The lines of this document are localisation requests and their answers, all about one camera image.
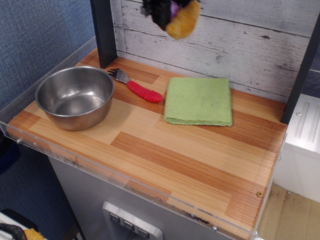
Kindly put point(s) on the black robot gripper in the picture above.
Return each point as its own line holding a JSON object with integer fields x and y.
{"x": 161, "y": 10}

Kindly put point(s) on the plush vegetable toy bundle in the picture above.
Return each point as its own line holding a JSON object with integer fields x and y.
{"x": 184, "y": 22}

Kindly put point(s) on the stainless steel pot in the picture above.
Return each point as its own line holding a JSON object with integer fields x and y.
{"x": 76, "y": 98}

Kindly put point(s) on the green folded cloth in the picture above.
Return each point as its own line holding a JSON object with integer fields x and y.
{"x": 198, "y": 101}

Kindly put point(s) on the white aluminium side cabinet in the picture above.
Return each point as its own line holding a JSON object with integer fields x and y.
{"x": 298, "y": 166}

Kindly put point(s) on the silver control panel with buttons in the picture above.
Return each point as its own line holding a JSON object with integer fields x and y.
{"x": 116, "y": 215}

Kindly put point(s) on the clear acrylic table guard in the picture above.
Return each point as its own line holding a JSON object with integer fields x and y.
{"x": 173, "y": 176}

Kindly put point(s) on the yellow plush toy bottom left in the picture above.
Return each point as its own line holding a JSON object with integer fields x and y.
{"x": 32, "y": 234}

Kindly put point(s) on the black left frame post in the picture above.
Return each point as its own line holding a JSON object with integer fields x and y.
{"x": 104, "y": 31}

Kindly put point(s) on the black frame post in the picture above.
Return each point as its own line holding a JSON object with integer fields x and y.
{"x": 104, "y": 31}
{"x": 302, "y": 73}

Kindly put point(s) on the red handled metal fork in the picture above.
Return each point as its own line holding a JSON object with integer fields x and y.
{"x": 147, "y": 94}

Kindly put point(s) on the black right frame post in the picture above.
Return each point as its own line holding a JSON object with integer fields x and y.
{"x": 302, "y": 73}

